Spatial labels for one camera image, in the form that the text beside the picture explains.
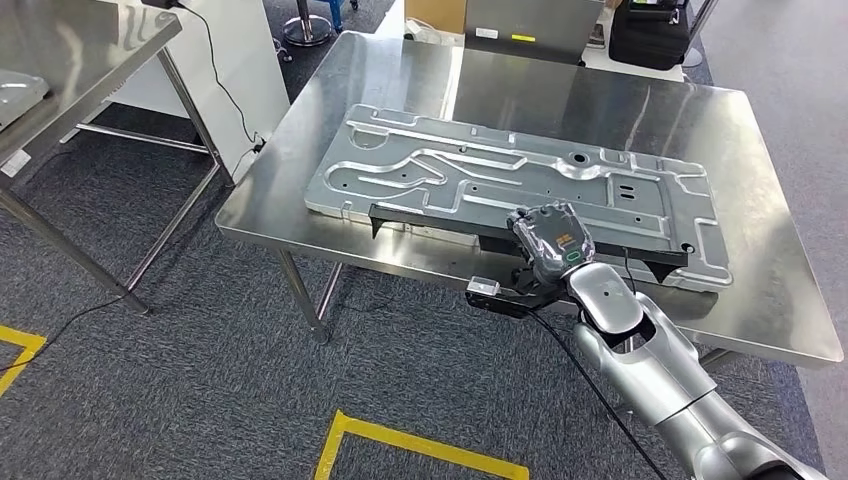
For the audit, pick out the black bag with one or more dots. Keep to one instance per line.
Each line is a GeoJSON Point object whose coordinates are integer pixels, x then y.
{"type": "Point", "coordinates": [649, 36]}

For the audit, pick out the black plastic bracket part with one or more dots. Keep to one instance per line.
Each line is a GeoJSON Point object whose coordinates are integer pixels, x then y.
{"type": "Point", "coordinates": [430, 222]}

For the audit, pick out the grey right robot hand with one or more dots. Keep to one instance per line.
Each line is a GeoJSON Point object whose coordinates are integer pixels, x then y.
{"type": "Point", "coordinates": [553, 242]}

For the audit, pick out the stainless steel table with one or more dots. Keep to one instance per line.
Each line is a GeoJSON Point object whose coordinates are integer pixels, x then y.
{"type": "Point", "coordinates": [66, 53]}

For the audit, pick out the stainless steel workbench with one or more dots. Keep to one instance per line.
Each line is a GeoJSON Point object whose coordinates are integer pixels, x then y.
{"type": "Point", "coordinates": [762, 199]}

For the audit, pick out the yellow floor tape rectangle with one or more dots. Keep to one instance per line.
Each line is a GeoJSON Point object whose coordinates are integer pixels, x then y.
{"type": "Point", "coordinates": [20, 338]}
{"type": "Point", "coordinates": [430, 447]}

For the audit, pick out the grey equipment case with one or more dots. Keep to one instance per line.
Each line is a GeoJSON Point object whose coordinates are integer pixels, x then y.
{"type": "Point", "coordinates": [530, 26]}

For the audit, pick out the stamped silver metal panel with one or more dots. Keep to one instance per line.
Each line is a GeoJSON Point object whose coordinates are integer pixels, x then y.
{"type": "Point", "coordinates": [464, 172]}
{"type": "Point", "coordinates": [20, 99]}

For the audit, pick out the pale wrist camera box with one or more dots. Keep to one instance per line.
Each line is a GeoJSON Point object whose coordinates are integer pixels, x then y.
{"type": "Point", "coordinates": [482, 286]}

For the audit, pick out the brown cardboard box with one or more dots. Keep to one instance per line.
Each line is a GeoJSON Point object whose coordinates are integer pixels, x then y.
{"type": "Point", "coordinates": [434, 14]}

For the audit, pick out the chrome stanchion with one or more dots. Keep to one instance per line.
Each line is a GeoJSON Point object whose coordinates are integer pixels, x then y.
{"type": "Point", "coordinates": [696, 53]}
{"type": "Point", "coordinates": [306, 30]}

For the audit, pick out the white partition panel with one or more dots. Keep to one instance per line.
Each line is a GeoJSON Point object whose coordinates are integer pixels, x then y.
{"type": "Point", "coordinates": [225, 79]}

